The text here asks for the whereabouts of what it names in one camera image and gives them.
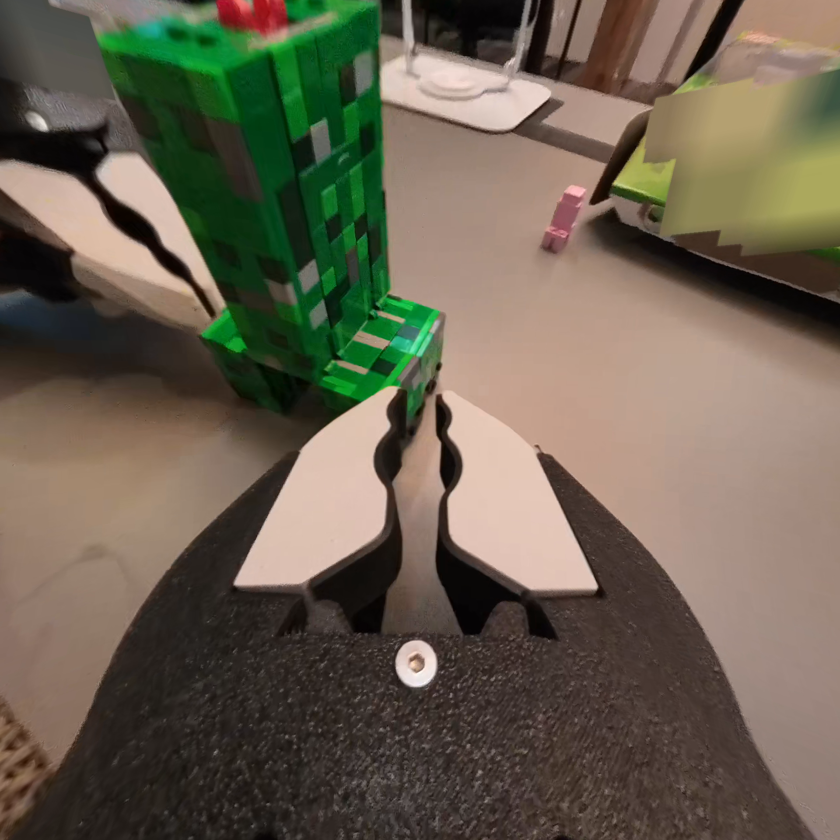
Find wooden book stand white base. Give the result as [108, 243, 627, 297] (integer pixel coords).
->
[381, 0, 552, 132]

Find pink lego pig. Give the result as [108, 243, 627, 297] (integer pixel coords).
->
[541, 185, 587, 252]

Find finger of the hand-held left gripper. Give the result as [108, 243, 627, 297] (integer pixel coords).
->
[95, 152, 224, 319]
[0, 161, 214, 329]

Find green lego creeper body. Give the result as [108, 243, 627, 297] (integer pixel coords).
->
[98, 0, 447, 437]

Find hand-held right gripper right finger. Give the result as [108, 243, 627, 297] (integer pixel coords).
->
[434, 390, 601, 636]

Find rough wooden column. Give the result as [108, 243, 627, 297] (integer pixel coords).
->
[577, 0, 657, 93]

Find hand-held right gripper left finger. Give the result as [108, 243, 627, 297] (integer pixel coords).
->
[233, 386, 404, 634]

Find green cardboard lego box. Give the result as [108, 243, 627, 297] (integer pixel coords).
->
[591, 29, 840, 303]

